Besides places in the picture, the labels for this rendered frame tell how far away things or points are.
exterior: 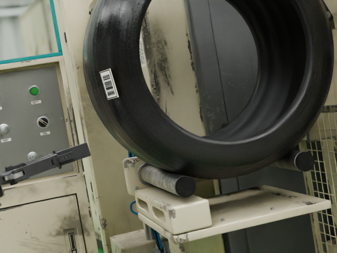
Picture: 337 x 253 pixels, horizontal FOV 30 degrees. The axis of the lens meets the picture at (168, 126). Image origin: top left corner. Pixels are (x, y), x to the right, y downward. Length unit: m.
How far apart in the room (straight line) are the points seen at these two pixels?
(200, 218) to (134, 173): 0.36
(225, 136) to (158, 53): 0.29
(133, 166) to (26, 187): 0.44
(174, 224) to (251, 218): 0.17
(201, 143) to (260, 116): 0.37
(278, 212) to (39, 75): 0.93
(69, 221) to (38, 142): 0.26
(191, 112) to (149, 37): 0.23
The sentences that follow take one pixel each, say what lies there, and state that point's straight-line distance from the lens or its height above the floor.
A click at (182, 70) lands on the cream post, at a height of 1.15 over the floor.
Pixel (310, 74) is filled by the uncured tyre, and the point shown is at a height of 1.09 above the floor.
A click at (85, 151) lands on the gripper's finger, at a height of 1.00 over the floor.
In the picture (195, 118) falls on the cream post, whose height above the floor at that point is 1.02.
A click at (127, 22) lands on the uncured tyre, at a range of 1.30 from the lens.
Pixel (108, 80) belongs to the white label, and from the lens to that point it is 1.29.
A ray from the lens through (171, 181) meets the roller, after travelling 1.35.
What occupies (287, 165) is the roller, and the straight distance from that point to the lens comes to 1.46.
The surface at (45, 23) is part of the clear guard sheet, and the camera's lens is 2.00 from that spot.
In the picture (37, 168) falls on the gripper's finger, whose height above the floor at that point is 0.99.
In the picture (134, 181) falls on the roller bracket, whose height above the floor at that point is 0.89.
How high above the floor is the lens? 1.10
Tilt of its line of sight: 3 degrees down
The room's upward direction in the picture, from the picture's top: 10 degrees counter-clockwise
